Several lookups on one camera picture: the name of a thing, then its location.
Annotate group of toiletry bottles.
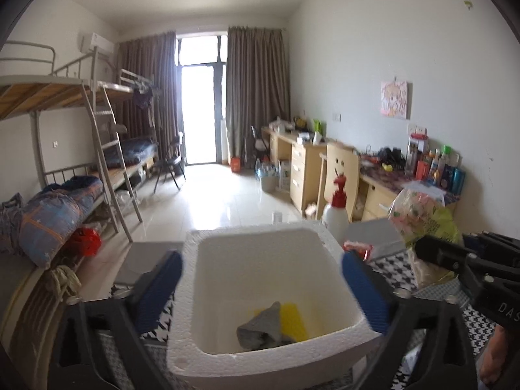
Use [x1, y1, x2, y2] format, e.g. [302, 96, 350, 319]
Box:
[406, 133, 467, 193]

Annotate white air conditioner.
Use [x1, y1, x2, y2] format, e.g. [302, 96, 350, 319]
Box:
[79, 32, 114, 54]

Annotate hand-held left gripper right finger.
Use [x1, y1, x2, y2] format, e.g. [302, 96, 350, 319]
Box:
[341, 250, 478, 390]

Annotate grey metal bed ladder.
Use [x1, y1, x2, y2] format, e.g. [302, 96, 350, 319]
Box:
[81, 81, 144, 243]

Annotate red snack packet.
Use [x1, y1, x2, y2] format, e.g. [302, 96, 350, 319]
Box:
[343, 240, 373, 261]

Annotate wooden desk with drawers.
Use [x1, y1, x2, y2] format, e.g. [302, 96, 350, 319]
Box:
[262, 126, 334, 217]

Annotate bin with plastic bottles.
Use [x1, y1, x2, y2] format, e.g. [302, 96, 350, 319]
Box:
[256, 160, 281, 192]

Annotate white foam box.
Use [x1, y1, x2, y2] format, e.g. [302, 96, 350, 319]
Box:
[166, 223, 384, 390]

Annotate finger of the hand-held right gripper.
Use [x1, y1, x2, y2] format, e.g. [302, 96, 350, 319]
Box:
[463, 231, 520, 279]
[413, 233, 490, 289]

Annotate brown curtain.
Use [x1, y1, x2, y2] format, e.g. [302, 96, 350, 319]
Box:
[225, 26, 291, 167]
[118, 32, 181, 163]

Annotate red plastic bag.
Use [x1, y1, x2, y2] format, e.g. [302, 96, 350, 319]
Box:
[65, 227, 102, 257]

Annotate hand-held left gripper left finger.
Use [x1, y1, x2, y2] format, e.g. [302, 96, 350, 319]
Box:
[59, 251, 183, 390]

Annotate grey cloth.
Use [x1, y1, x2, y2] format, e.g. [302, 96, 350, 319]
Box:
[236, 301, 285, 352]

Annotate person's right hand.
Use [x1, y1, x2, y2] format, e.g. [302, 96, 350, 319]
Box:
[478, 327, 513, 390]

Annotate wooden smiley face chair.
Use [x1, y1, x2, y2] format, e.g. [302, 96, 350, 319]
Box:
[319, 143, 362, 224]

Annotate glass balcony door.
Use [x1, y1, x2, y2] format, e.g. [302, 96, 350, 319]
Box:
[175, 36, 229, 167]

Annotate dark blue bedding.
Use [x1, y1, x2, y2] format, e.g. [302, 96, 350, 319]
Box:
[120, 138, 159, 169]

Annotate grey metal bunk bed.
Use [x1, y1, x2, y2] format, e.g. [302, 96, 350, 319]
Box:
[97, 69, 161, 179]
[0, 41, 143, 269]

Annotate black folding chair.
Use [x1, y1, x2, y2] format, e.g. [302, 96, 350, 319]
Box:
[153, 132, 188, 193]

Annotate blue orange quilt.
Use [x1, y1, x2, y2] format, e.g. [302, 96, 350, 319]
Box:
[0, 175, 104, 269]

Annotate beige cloth bundle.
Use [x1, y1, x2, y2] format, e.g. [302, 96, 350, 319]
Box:
[45, 264, 82, 303]

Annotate yellow sponge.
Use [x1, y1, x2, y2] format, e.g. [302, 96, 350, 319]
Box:
[280, 303, 311, 342]

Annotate wooden desk with patterned top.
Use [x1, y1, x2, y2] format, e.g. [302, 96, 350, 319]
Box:
[357, 152, 460, 228]

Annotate dark hanging clothes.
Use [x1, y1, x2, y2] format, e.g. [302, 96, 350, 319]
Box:
[132, 85, 157, 111]

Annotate white pump lotion bottle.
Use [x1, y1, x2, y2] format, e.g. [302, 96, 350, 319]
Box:
[322, 173, 351, 244]

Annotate wall poster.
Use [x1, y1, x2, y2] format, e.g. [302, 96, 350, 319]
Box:
[381, 80, 409, 119]

